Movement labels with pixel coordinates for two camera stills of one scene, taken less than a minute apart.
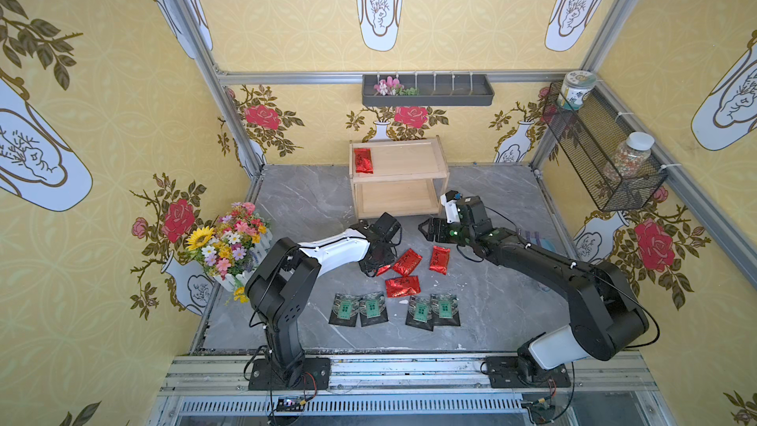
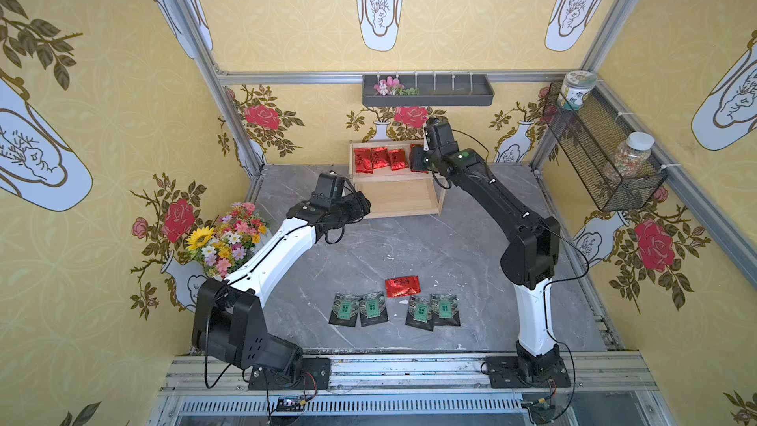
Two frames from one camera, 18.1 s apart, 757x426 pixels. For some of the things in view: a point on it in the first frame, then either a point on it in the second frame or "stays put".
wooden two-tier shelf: x=402 y=177 stays put
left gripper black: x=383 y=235 -> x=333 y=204
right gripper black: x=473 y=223 -> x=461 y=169
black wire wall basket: x=616 y=164 stays put
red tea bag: x=407 y=262 -> x=397 y=159
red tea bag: x=382 y=269 -> x=379 y=157
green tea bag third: x=419 y=313 stays put
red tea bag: x=363 y=160 stays put
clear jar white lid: x=630 y=156 stays put
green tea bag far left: x=344 y=310 stays put
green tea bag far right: x=444 y=310 stays put
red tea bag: x=440 y=259 -> x=416 y=160
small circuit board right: x=541 y=412 stays put
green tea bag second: x=373 y=309 stays put
